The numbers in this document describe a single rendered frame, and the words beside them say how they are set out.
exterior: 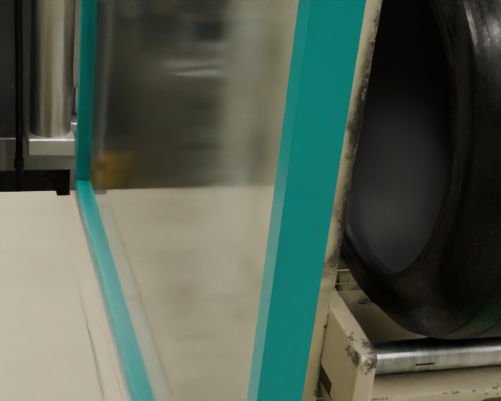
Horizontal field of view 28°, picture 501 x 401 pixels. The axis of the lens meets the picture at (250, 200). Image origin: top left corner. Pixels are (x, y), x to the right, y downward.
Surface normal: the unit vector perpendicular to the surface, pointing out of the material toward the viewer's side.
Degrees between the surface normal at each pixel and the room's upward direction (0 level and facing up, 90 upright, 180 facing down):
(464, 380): 0
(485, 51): 61
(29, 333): 0
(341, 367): 90
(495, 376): 0
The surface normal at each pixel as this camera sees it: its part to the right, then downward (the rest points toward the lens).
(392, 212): 0.24, -0.46
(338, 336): -0.96, 0.03
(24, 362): 0.11, -0.89
